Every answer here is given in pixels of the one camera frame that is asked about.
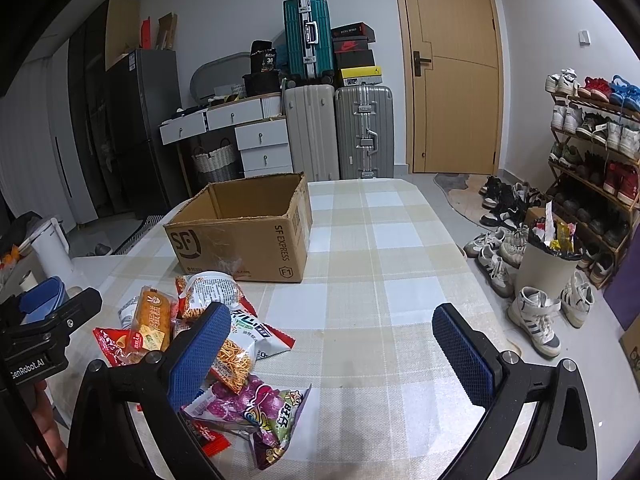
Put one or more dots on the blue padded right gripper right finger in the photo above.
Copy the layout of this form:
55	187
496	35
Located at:
559	442

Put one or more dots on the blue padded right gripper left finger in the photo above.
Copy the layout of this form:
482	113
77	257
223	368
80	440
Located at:
103	436

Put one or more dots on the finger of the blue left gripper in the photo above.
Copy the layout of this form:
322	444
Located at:
43	299

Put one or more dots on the orange cracker pack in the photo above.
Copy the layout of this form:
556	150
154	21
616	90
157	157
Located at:
150	329

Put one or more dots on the purple grape candy bag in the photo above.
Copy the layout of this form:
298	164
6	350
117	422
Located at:
267	416

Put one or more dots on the white red noodle snack bag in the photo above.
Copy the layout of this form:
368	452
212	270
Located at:
249	340

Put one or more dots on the red spicy strip packet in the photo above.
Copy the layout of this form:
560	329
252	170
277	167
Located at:
211	442

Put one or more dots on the person's left hand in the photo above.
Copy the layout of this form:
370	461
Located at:
43	417

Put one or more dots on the white electric kettle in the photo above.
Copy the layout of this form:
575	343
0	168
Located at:
49	243

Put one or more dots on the white high-top sneaker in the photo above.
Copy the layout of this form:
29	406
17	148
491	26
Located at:
532	311

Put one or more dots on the black refrigerator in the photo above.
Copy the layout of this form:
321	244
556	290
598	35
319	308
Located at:
116	116

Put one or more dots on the checkered tablecloth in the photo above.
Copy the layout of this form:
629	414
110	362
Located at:
384	401

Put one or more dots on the white trash bin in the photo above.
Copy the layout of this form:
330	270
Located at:
543	266

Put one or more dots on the woven laundry basket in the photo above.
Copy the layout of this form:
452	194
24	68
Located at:
219	165

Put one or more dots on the brown SF Express cardboard box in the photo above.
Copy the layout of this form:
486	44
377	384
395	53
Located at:
254	229

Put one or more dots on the door mat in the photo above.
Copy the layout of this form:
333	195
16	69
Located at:
462	192

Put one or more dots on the shoe rack with shoes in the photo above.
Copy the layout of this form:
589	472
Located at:
594	160

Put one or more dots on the white drawer desk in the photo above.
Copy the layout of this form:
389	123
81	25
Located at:
259	129

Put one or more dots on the grey oval tub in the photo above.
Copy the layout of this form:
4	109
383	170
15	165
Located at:
220	77

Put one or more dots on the beige suitcase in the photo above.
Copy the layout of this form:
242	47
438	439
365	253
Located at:
310	119

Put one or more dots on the silver grey suitcase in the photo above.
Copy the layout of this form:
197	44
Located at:
365	131

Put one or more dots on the teal suitcase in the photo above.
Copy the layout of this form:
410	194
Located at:
307	27

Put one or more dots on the stack of shoe boxes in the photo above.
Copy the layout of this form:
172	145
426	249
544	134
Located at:
351	48

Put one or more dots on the wooden door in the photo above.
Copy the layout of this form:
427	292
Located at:
453	69

